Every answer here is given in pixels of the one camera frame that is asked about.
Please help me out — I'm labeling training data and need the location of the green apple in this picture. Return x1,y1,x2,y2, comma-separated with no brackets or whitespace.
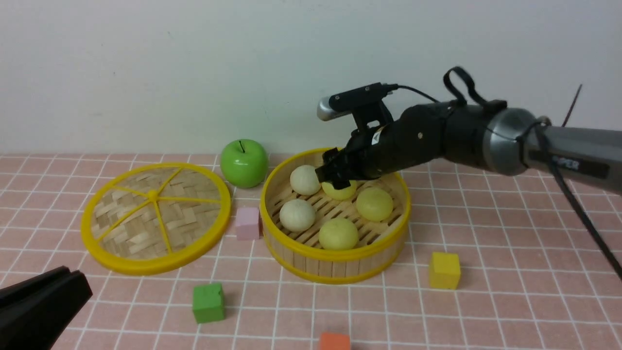
220,139,268,189

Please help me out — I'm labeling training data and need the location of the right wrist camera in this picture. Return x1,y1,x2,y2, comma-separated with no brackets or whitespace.
317,82,398,133

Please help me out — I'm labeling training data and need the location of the orange cube block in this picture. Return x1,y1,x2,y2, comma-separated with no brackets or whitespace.
318,332,351,350

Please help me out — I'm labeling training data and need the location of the white bun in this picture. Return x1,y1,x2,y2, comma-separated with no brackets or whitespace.
290,164,321,196
278,199,317,232

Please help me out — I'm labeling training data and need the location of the yellow bun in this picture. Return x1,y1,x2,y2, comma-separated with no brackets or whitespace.
321,181,357,201
355,187,394,222
318,218,359,251

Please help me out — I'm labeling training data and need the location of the pink cube block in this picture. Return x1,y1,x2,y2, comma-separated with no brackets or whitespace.
235,207,262,241

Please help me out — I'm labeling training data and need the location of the bamboo steamer tray yellow rim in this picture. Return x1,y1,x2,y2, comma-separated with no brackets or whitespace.
259,148,411,284

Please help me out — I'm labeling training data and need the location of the woven bamboo steamer lid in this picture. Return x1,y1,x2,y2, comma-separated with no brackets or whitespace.
81,162,232,276

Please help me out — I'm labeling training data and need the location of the yellow cube block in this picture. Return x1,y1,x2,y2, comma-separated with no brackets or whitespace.
428,252,461,290

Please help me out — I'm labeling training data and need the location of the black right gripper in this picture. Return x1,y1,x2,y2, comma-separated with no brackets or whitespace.
315,124,418,189

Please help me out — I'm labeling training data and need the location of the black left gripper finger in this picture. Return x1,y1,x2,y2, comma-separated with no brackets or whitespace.
0,266,73,350
0,272,93,350

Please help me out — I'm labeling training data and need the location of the green cube block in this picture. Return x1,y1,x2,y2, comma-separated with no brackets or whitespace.
192,283,226,324

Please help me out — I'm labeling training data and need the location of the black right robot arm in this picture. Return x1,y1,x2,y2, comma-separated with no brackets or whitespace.
316,102,622,194

